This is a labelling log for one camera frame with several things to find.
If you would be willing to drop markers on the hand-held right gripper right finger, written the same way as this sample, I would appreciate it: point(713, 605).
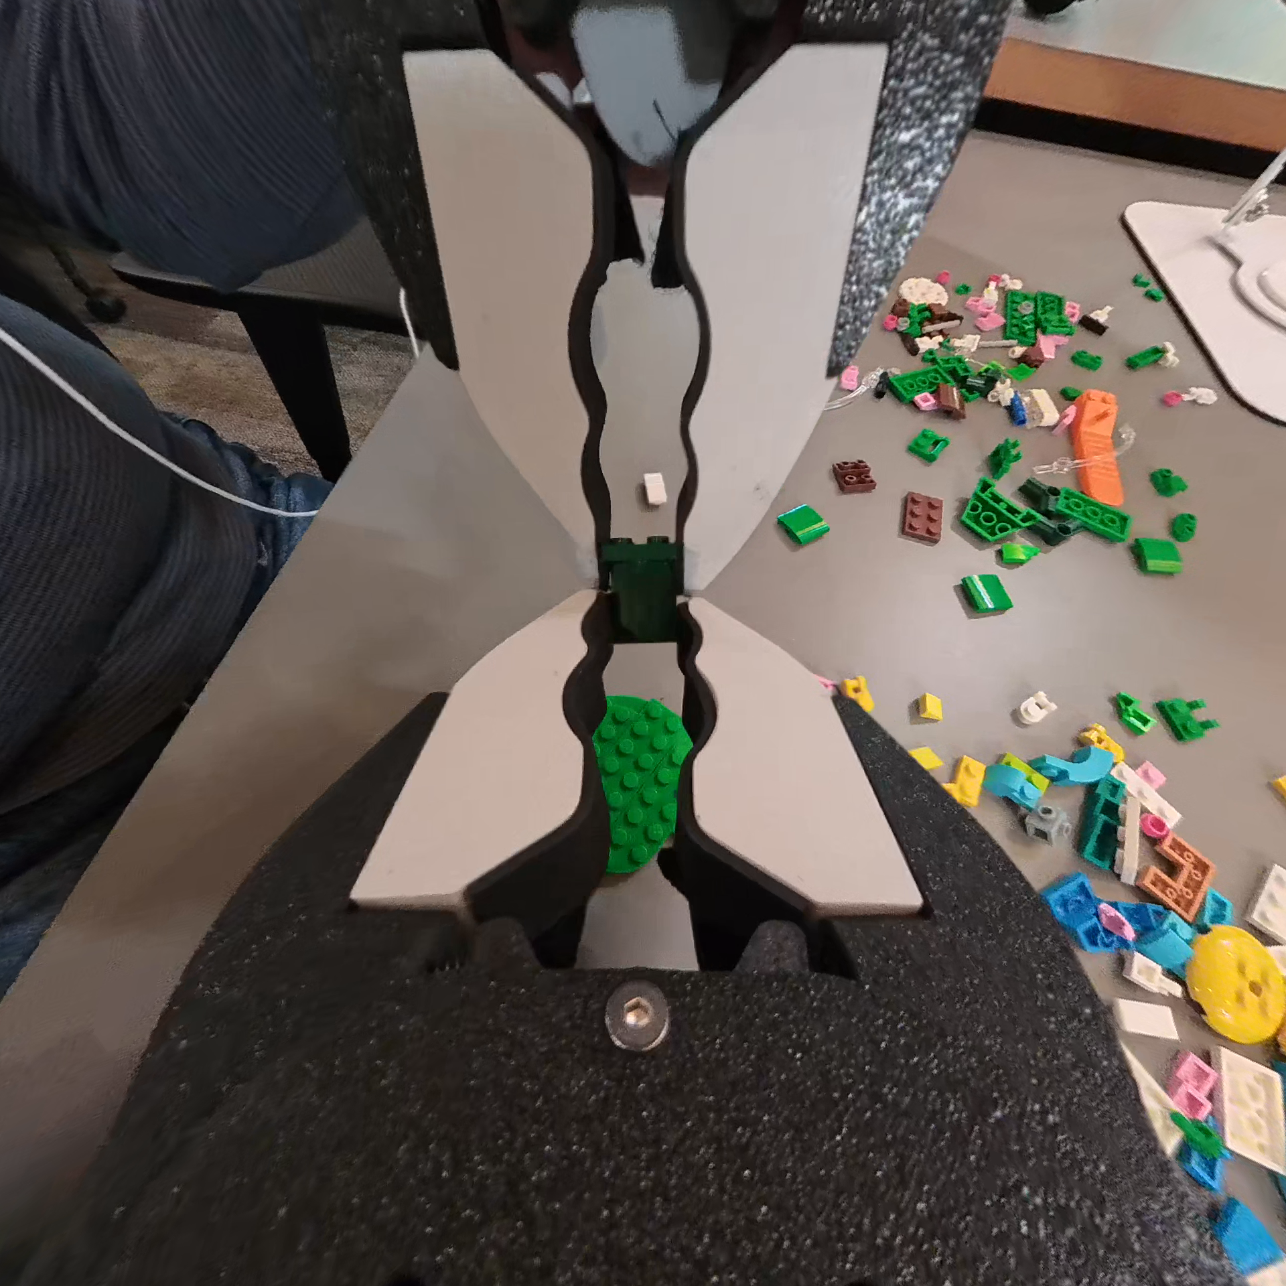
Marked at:
point(793, 804)

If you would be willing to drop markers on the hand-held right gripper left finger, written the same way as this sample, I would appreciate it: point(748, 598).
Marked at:
point(483, 793)

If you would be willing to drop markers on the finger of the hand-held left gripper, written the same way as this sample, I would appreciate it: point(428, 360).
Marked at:
point(493, 251)
point(784, 251)

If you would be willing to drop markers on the green lego build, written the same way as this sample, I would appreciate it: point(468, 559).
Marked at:
point(644, 783)

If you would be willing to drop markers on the dark green lego bracket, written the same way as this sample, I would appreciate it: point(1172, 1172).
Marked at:
point(644, 592)

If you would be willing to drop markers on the person's left forearm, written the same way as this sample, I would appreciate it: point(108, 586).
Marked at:
point(181, 121)

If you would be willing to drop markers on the yellow lego clip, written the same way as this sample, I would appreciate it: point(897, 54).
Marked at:
point(859, 689)

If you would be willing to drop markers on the clear curved lego piece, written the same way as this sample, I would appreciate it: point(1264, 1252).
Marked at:
point(1090, 452)
point(855, 397)

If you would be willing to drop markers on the yellow lego slope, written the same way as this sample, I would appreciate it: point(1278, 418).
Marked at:
point(929, 707)

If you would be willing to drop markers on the pile of green brown lego pieces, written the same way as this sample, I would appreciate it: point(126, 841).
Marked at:
point(966, 372)

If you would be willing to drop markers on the dark brown small lego brick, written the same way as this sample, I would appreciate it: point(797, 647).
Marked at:
point(855, 475)

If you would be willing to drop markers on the white lego clip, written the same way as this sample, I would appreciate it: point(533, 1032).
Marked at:
point(1038, 709)

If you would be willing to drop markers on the green curved lego slope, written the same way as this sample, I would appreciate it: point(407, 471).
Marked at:
point(805, 523)
point(1159, 556)
point(987, 592)

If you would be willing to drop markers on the green lego plant stem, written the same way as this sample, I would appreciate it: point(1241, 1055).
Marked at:
point(1006, 458)

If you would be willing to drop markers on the green lego clip plate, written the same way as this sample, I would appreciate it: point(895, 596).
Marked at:
point(1136, 711)
point(1186, 720)

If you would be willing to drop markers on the pile of colourful lego pieces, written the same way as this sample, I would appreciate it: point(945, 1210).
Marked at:
point(1155, 885)

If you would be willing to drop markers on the green white lego stem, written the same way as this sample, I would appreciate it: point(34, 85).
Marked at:
point(1146, 355)

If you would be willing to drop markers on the pink white lego flower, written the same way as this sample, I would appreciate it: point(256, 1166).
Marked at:
point(1191, 397)

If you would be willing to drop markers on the small green lego piece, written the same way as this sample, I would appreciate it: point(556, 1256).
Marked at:
point(1169, 481)
point(1184, 525)

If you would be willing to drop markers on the person's jeans leg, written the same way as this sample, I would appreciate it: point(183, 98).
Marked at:
point(261, 471)

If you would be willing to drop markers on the orange brick separator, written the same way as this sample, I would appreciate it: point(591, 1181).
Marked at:
point(1096, 446)

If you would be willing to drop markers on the wooden office desk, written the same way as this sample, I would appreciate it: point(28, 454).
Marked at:
point(1136, 90)

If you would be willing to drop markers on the person's dark striped sweater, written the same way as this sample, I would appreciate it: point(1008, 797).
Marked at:
point(91, 552)

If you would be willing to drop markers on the green lego bracket piece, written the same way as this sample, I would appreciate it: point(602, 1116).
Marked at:
point(927, 445)

